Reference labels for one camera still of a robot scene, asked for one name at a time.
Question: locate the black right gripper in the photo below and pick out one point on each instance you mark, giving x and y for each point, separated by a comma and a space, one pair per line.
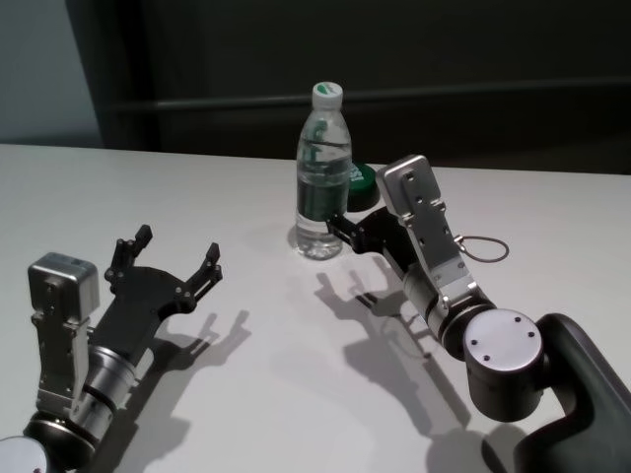
384, 236

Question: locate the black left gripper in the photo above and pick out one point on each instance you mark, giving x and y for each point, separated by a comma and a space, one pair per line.
143, 300

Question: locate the clear plastic water bottle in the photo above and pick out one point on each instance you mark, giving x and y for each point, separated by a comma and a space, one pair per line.
320, 212

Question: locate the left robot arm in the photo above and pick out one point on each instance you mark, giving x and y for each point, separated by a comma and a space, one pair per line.
103, 379

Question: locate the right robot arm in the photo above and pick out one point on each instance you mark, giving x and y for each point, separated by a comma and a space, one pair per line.
503, 355

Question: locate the green and black push button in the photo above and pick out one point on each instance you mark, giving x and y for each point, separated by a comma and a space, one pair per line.
364, 184

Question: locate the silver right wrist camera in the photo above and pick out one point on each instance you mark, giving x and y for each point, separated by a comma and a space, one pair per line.
424, 226

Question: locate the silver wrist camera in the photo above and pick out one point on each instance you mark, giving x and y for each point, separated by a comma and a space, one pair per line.
424, 226
61, 305

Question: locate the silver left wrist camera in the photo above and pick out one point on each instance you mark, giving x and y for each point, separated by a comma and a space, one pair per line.
61, 305

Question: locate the grey horizontal metal rail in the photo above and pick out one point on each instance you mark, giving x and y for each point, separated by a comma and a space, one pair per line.
394, 102

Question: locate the dark vertical frame post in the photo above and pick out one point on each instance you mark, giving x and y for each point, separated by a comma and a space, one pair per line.
118, 74

